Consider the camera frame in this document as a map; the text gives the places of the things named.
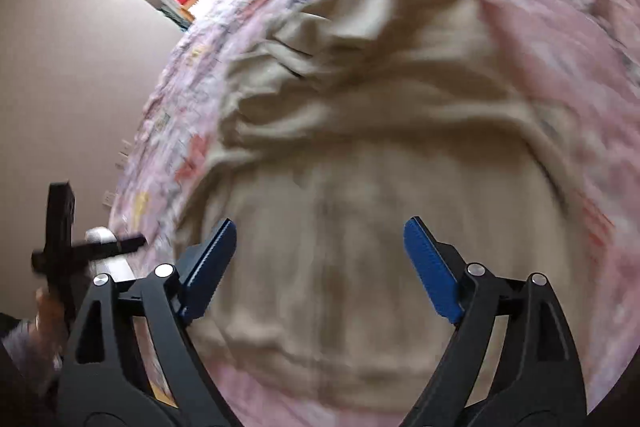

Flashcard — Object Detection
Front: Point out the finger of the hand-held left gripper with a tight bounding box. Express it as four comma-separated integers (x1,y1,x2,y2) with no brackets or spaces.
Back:
74,234,148,264

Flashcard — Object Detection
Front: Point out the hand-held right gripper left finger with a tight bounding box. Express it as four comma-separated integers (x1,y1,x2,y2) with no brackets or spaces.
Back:
57,218,238,427

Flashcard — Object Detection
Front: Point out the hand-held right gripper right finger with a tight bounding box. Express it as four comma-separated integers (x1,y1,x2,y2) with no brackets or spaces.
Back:
402,216,587,427

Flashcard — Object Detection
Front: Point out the beige zip hoodie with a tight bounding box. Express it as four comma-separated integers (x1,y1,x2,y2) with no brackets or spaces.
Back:
172,0,576,413

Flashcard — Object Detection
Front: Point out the person's left hand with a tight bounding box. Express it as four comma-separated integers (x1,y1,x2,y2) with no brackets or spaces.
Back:
30,287,68,338

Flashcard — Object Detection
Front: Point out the white knitted cloth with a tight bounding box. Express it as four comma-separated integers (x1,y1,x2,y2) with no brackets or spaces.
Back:
84,226,136,280

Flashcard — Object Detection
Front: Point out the pink printed quilt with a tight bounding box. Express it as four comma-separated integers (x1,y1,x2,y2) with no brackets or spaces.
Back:
107,0,640,427

